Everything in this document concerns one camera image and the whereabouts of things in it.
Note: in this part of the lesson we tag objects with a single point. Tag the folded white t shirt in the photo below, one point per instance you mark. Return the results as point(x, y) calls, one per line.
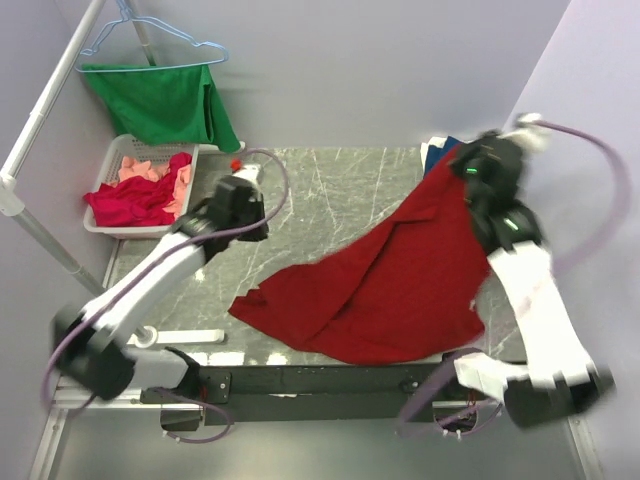
point(436, 142)

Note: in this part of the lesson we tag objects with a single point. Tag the light blue wire hanger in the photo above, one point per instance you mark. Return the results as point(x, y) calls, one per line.
point(129, 14)

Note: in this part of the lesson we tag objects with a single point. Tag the aluminium rail frame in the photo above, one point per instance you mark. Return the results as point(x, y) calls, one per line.
point(123, 439)

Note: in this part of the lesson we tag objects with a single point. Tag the dark red t shirt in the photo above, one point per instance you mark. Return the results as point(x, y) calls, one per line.
point(402, 292)

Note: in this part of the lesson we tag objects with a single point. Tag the magenta t shirt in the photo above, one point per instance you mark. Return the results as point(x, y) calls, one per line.
point(112, 207)

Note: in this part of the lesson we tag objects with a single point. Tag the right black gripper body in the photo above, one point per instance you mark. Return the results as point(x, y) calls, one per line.
point(465, 160)

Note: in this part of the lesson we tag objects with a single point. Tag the peach pink garment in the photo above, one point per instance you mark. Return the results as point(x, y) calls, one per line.
point(158, 189)

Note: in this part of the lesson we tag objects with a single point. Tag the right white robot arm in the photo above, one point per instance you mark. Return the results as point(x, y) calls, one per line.
point(559, 378)

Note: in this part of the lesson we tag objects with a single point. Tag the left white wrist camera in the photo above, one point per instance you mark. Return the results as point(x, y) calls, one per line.
point(251, 172)

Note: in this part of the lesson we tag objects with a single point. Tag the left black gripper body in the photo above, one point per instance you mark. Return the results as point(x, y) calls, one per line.
point(255, 211)

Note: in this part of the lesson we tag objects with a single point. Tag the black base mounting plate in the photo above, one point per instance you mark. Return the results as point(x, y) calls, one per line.
point(224, 395)

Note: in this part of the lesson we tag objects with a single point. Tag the green t shirt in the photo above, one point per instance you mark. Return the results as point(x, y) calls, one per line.
point(162, 106)

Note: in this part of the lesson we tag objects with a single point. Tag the folded blue t shirt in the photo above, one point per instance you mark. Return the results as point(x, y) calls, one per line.
point(434, 155)

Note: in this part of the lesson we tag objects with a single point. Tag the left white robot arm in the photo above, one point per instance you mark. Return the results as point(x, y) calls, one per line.
point(90, 343)

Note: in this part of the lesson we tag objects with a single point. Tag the white laundry basket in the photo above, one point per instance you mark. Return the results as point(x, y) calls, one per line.
point(127, 145)

